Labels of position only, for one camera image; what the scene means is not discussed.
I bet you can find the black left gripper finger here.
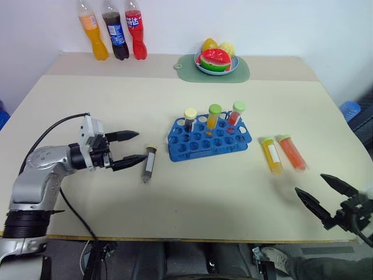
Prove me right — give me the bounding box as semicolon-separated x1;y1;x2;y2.
110;155;147;172
105;131;140;144

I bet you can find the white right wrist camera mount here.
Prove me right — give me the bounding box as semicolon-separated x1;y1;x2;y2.
360;185;373;202

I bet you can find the brown liquid tube beige cap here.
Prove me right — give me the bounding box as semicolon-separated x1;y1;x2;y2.
140;143;158;186

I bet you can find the cream table cover sheet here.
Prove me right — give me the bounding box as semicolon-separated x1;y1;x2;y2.
0;74;373;243

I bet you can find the orange soda bottle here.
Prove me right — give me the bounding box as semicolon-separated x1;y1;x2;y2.
76;0;110;62

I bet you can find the blue test tube rack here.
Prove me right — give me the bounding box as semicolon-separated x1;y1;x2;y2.
167;112;252;163

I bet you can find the dark liquid tube yellow cap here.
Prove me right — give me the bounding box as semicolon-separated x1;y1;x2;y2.
183;107;198;141

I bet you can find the light blue plate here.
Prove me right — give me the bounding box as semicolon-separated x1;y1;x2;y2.
193;52;240;76

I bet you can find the red liquid tube green cap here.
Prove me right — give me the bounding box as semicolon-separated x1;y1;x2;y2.
227;100;247;135

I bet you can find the yellow toy lemon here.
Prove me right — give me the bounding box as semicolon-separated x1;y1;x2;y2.
202;37;220;54

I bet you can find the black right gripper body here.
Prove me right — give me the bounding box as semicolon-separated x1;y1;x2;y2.
322;193;373;235

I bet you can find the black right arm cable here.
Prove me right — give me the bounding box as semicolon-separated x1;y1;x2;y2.
350;214;373;246

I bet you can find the orange-red liquid tube green cap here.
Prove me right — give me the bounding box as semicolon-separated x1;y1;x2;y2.
276;134;309;173

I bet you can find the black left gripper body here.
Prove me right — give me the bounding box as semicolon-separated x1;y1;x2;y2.
88;134;114;170

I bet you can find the pale yellow bumpy toy fruit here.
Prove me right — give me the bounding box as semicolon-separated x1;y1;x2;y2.
218;41;237;58

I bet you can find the white cable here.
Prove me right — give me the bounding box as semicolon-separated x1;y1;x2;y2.
78;240;92;272

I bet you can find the green silicone mat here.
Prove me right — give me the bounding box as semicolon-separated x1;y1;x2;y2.
174;53;251;84

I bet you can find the black metal table clamp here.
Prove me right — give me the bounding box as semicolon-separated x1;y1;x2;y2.
251;246;276;280

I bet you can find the cola bottle blue label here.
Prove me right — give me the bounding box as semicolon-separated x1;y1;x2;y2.
101;0;131;61

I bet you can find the black stand leg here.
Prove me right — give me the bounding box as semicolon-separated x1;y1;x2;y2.
82;240;118;280

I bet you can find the orange liquid tube green cap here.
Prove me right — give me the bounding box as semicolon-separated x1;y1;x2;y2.
205;103;223;138

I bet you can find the white sneaker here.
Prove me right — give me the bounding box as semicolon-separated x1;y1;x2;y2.
260;246;291;277

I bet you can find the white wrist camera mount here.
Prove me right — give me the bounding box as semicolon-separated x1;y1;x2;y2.
360;185;373;202
78;113;104;172

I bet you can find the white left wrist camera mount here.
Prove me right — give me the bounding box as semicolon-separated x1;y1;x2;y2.
78;113;104;172

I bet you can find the yellow liquid tube white label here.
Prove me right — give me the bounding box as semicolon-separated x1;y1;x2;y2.
259;135;284;176

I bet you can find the blue ribbed water jug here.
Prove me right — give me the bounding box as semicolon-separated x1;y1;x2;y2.
339;100;363;123

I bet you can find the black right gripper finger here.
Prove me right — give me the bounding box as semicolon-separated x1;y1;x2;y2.
320;173;360;202
294;187;332;226

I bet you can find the red soda bottle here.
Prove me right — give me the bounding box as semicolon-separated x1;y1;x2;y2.
124;0;149;61

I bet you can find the dark rounded shape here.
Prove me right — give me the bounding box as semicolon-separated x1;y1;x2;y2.
135;241;258;280

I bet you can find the blue plastic object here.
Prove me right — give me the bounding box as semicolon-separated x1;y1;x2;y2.
0;99;11;131

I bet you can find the toy watermelon slice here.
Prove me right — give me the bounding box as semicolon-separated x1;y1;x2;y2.
198;48;233;73

